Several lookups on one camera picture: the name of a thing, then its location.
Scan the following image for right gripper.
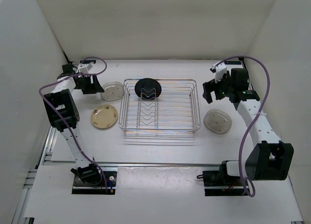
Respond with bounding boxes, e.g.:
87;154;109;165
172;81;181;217
203;70;234;103

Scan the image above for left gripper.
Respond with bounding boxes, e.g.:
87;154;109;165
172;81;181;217
75;73;104;94

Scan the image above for clear glass plate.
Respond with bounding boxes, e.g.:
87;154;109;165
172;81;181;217
101;82;124;102
204;109;232;135

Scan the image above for black round plate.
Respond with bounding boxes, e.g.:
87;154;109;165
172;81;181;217
135;78;162;101

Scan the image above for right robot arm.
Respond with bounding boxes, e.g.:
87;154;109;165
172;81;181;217
203;67;294;185

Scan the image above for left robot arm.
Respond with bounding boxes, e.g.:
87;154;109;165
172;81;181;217
39;61;107;187

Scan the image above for right blue corner label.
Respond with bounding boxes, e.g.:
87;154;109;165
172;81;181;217
225;60;241;65

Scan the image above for beige ceramic plate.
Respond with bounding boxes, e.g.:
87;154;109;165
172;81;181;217
90;104;118;129

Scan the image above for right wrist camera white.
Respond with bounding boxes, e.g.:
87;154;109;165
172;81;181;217
210;62;227;83

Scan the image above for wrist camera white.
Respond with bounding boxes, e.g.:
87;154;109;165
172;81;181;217
78;62;93;74
210;62;227;83

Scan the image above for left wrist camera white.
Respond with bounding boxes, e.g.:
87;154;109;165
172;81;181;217
78;62;93;74

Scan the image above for wire dish rack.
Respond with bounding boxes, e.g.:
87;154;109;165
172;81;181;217
119;79;201;133

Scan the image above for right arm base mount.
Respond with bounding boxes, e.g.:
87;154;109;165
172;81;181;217
196;170;246;197

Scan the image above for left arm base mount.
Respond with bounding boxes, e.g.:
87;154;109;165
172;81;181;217
71;169;118;195

